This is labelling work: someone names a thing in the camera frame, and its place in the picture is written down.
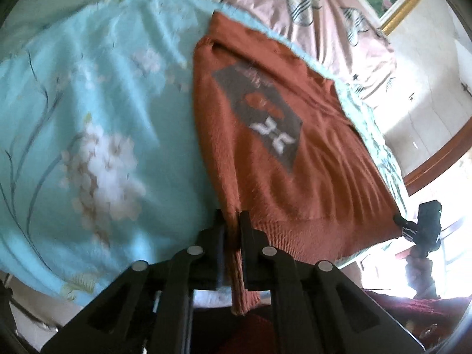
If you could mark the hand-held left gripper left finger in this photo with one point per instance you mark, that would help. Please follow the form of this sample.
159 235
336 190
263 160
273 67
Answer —
220 254

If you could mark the orange knit sweater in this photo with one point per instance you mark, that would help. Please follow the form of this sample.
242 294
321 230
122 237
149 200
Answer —
295 177

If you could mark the pink fish print quilt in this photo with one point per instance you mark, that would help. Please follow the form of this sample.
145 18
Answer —
324 33

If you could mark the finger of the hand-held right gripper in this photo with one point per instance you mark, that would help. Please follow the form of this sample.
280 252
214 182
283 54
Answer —
407 226

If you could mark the white bed sheet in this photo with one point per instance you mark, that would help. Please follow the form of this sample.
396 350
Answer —
33 302

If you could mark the brown wooden trim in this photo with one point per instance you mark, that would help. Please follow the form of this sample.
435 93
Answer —
438 162

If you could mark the light blue floral blanket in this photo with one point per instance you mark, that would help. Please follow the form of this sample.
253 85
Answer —
92 118

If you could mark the person's right hand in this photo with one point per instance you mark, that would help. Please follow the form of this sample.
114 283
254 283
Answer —
419 269

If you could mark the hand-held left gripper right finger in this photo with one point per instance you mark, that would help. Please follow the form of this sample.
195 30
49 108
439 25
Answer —
247 238

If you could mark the dark red cloth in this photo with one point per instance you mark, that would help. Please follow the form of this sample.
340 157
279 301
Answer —
424 309

